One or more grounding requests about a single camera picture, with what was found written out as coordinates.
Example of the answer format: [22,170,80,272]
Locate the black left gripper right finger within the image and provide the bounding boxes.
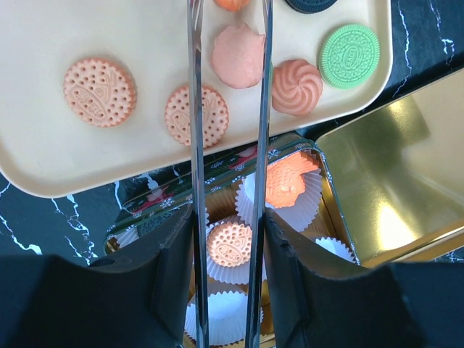
[265,210,463,347]

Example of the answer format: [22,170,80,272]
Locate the white paper cup bottom-right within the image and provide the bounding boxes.
[315,237,357,264]

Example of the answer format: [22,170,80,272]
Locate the yellow plastic tray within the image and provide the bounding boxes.
[1,1,393,198]

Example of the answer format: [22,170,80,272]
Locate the plain orange macaron cookie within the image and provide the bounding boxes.
[211,23,266,89]

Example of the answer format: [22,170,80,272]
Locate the orange fish cookie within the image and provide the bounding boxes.
[215,0,250,12]
[265,152,319,209]

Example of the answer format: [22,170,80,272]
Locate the small round dotted biscuit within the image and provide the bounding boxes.
[164,85,229,148]

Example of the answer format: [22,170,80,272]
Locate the black sandwich cookie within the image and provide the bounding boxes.
[286,0,337,15]
[137,209,178,237]

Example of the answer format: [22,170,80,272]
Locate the white paper cup top-right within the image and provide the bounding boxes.
[234,150,323,233]

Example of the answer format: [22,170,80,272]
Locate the large round dotted biscuit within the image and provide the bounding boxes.
[207,222,252,268]

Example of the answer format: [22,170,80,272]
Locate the green sandwich cookie right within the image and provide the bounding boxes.
[318,23,381,89]

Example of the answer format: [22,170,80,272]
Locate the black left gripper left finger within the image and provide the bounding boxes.
[1,208,193,347]

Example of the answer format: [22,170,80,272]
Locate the white paper cup bottom-left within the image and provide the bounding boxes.
[207,289,248,346]

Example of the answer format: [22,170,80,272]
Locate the white paper cup centre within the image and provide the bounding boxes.
[207,215,250,284]

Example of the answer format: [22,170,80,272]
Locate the metal tongs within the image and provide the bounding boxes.
[187,1,273,347]

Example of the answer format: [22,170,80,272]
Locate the gold tin lid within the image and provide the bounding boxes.
[317,71,463,268]

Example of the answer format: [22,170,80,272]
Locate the green decorated cookie tin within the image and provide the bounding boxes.
[103,132,362,348]

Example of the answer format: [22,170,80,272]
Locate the orange swirl cookie lower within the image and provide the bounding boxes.
[271,59,323,116]

